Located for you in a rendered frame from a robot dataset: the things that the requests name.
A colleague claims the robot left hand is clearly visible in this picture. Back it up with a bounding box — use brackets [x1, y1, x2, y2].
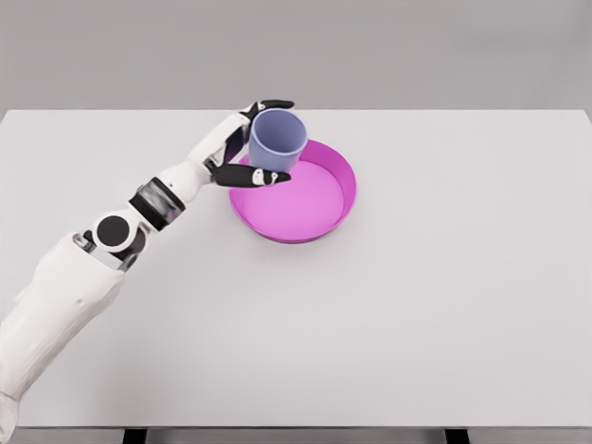
[188, 98, 295, 191]

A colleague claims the magenta round plate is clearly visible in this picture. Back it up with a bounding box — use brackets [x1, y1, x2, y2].
[228, 139, 358, 245]

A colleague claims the lavender blue cup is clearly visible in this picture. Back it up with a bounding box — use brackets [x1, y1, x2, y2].
[248, 108, 309, 171]

